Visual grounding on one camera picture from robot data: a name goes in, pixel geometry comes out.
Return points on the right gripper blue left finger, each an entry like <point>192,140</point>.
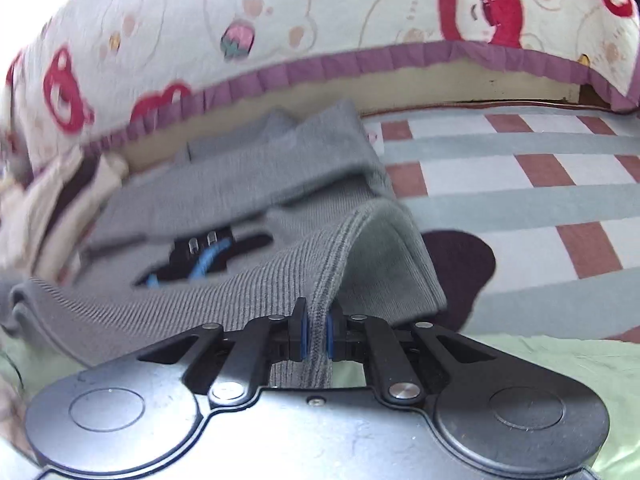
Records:
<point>249,354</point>

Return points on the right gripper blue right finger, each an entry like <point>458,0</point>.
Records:
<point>371,342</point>

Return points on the grey sweater with black cat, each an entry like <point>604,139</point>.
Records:
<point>241,228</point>

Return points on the folded white garment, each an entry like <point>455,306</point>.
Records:
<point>42,225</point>

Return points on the bear print quilt purple trim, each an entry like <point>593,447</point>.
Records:
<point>103,73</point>

